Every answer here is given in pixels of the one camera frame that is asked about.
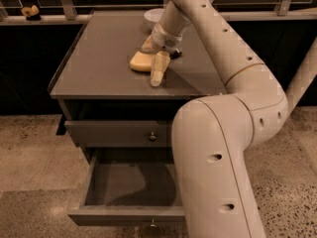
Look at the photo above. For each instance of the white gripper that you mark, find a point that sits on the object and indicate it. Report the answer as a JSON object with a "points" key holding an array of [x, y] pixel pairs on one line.
{"points": [[164, 40]]}

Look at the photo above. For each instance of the yellow sponge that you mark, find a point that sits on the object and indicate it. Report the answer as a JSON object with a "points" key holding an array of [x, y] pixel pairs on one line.
{"points": [[141, 62]]}

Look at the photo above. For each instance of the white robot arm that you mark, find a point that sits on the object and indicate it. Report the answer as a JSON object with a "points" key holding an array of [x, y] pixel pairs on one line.
{"points": [[210, 134]]}

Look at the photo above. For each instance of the grey wooden drawer cabinet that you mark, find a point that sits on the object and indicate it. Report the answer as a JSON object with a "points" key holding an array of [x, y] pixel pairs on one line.
{"points": [[96, 82]]}

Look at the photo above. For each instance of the upper drawer round knob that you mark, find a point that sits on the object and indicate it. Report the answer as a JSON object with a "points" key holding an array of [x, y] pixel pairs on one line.
{"points": [[152, 136]]}

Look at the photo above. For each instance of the upper grey drawer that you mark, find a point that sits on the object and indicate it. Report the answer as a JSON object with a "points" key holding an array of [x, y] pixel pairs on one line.
{"points": [[118, 134]]}

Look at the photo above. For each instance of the open lower grey drawer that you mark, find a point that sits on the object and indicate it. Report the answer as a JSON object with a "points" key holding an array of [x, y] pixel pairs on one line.
{"points": [[129, 187]]}

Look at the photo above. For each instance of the black snack bar wrapper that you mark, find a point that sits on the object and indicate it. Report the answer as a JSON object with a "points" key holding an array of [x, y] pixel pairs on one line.
{"points": [[175, 54]]}

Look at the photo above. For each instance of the white ceramic bowl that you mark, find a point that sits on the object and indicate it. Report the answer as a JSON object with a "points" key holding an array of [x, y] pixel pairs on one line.
{"points": [[153, 16]]}

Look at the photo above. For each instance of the small yellow black object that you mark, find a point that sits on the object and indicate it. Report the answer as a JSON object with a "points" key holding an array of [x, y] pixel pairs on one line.
{"points": [[31, 13]]}

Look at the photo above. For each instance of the metal railing frame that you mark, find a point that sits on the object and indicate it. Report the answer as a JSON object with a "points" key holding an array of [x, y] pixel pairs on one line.
{"points": [[69, 4]]}

